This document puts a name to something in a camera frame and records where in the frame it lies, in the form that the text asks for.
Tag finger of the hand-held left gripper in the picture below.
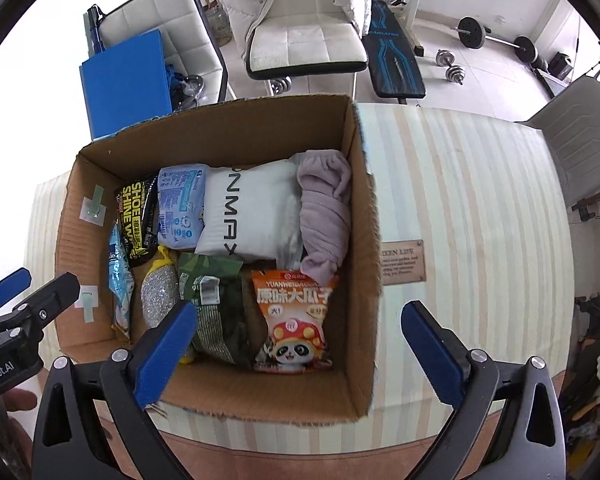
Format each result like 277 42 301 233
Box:
0 268 33 312
0 272 82 333

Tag metal bowl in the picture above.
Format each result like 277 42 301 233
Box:
182 74 206 99

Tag grey socks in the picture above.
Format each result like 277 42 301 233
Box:
296 150 354 286

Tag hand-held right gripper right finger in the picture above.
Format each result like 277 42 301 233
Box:
401 301 568 480

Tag person's left hand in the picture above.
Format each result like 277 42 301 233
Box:
0 389 39 413

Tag black weight bench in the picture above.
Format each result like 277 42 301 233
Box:
365 0 427 100

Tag clear plastic jug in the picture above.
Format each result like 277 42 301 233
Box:
200 0 234 47

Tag short barbell with black plates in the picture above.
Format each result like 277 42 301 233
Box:
455 16 539 64

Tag green camouflage packet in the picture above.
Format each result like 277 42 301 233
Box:
176 252 255 367

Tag white padded chair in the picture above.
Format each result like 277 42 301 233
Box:
85 0 238 107
245 0 370 81

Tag blue box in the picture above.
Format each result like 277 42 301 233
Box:
79 29 175 140

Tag black shoe wipes packet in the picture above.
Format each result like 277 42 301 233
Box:
114 175 160 268

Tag steel scourer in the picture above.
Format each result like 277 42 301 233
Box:
140 246 197 364

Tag white puffer jacket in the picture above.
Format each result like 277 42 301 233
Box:
216 0 373 58

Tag cardboard box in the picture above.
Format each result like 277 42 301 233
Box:
55 94 385 422

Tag blue wet wipes pack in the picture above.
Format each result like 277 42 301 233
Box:
155 163 209 251

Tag orange panda snack packet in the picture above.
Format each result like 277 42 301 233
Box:
251 269 340 374

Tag grey shell chair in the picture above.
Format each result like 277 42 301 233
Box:
527 75 600 211

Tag small black bag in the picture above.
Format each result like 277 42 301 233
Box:
547 51 574 81

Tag white soft pouch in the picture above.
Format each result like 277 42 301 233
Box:
195 156 306 264

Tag light blue slim packet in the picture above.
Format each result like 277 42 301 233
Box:
107 222 137 344

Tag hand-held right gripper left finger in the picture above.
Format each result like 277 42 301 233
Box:
32 300 199 480

